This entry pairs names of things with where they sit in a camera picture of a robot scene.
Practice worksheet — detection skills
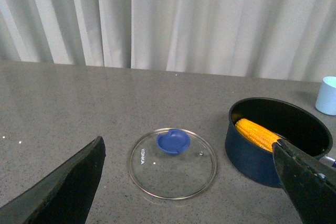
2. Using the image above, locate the dark blue saucepan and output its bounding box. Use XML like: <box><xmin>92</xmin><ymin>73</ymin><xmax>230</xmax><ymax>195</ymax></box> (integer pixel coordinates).
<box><xmin>225</xmin><ymin>98</ymin><xmax>333</xmax><ymax>188</ymax></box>

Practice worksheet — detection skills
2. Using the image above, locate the white curtain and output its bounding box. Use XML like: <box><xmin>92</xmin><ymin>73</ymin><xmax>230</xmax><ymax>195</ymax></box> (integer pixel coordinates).
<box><xmin>1</xmin><ymin>0</ymin><xmax>335</xmax><ymax>81</ymax></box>

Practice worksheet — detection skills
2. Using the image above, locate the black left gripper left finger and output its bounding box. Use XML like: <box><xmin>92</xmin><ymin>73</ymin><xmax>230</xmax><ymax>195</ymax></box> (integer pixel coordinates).
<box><xmin>1</xmin><ymin>136</ymin><xmax>106</xmax><ymax>223</ymax></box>

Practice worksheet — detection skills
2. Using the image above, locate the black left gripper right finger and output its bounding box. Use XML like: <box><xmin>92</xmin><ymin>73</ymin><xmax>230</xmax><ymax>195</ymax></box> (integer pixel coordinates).
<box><xmin>272</xmin><ymin>139</ymin><xmax>335</xmax><ymax>223</ymax></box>

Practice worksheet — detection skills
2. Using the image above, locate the glass lid with blue knob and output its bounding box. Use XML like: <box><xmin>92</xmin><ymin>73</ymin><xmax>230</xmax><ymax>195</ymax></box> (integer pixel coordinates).
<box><xmin>127</xmin><ymin>128</ymin><xmax>217</xmax><ymax>200</ymax></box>

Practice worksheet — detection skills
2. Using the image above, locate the yellow corn cob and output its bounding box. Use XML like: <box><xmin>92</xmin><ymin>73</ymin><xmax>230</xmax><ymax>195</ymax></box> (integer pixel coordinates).
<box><xmin>235</xmin><ymin>119</ymin><xmax>281</xmax><ymax>152</ymax></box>

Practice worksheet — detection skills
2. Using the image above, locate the light blue cup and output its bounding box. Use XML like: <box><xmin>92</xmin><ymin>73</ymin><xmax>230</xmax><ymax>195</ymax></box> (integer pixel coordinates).
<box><xmin>315</xmin><ymin>76</ymin><xmax>336</xmax><ymax>116</ymax></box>

